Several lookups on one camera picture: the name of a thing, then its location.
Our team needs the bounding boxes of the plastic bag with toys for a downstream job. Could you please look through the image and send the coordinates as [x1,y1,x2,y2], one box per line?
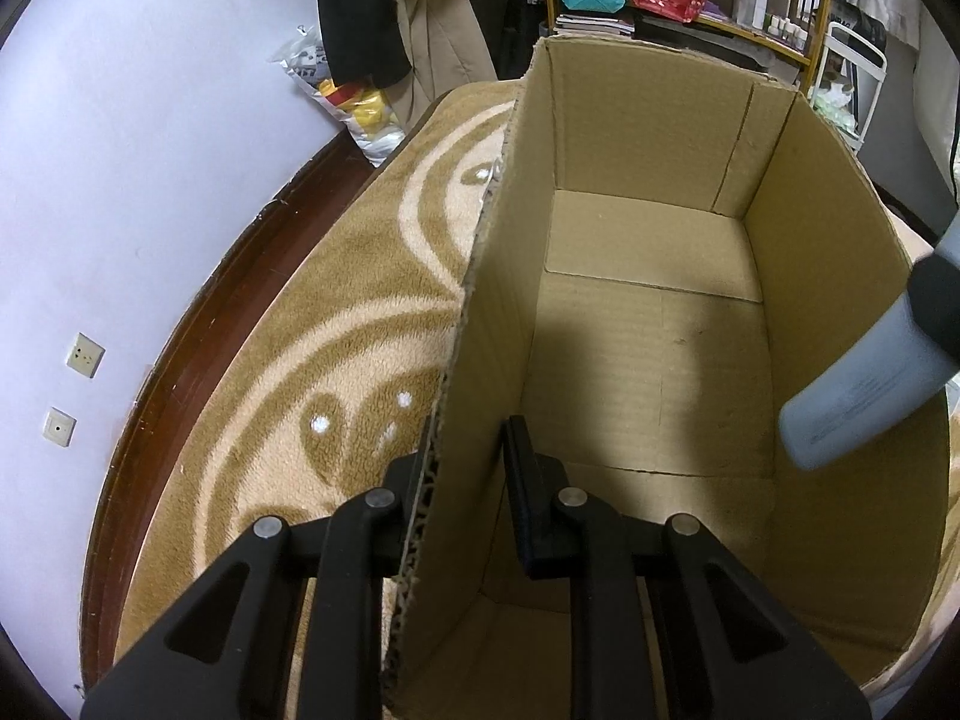
[268,25,405,167]

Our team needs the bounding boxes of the white metal cart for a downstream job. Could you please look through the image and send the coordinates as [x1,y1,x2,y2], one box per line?
[807,21,887,154]

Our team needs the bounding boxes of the beige brown patterned carpet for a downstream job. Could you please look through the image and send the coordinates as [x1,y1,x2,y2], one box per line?
[110,78,960,720]

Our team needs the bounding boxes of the beige trench coat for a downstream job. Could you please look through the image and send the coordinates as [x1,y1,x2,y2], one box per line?
[386,0,496,130]

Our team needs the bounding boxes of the lower wall socket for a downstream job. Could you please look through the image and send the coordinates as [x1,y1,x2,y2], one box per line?
[43,406,76,449]

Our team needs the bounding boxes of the wall socket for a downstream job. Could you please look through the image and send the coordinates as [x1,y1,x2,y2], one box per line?
[65,332,106,379]
[43,406,76,449]

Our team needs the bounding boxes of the cardboard box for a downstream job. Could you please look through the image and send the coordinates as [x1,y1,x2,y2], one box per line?
[389,37,958,718]

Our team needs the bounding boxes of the grey white power bank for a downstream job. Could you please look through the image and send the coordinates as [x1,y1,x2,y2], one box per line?
[778,223,958,470]

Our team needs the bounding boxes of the upper wall socket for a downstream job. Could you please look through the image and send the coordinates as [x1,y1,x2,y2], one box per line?
[65,332,106,379]

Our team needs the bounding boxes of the black hanging coat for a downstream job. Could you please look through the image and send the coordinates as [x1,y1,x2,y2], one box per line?
[317,0,412,88]

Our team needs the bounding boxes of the wooden bookshelf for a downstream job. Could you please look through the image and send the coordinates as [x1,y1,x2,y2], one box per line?
[547,0,832,89]

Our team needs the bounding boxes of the stack of books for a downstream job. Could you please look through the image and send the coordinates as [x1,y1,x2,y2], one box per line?
[555,13,635,39]

